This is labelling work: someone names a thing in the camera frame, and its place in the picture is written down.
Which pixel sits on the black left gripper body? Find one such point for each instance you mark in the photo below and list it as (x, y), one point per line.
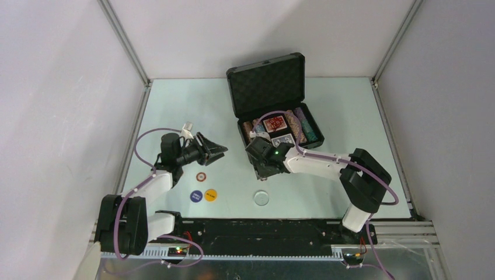
(190, 154)

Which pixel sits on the blue orange chip stack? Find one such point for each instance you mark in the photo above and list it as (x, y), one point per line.
(258, 126)

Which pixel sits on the black poker case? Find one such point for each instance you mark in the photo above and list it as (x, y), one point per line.
(269, 88)

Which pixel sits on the blue small blind button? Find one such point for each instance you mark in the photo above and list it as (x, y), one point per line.
(196, 196)

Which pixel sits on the orange poker chip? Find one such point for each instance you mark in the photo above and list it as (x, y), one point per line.
(201, 176)

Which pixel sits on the pink brown chip stack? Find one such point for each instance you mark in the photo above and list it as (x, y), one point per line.
(292, 121)

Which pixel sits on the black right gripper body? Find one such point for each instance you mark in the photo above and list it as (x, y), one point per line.
(261, 169)

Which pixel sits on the yellow big blind button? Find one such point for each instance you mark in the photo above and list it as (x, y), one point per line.
(210, 195)

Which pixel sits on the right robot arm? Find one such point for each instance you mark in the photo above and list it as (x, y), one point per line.
(364, 180)

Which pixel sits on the purple green chip stack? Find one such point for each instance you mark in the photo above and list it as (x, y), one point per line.
(306, 127)

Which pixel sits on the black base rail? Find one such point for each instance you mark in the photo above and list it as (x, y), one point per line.
(272, 237)

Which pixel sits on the blue playing card deck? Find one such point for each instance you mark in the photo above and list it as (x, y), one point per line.
(287, 138)

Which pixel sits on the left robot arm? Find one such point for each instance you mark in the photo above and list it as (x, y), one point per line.
(124, 226)

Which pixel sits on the clear dealer button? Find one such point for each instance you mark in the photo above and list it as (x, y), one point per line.
(261, 198)

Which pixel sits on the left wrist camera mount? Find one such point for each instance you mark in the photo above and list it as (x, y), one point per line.
(187, 129)

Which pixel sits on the red dice set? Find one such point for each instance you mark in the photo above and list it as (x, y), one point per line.
(274, 124)

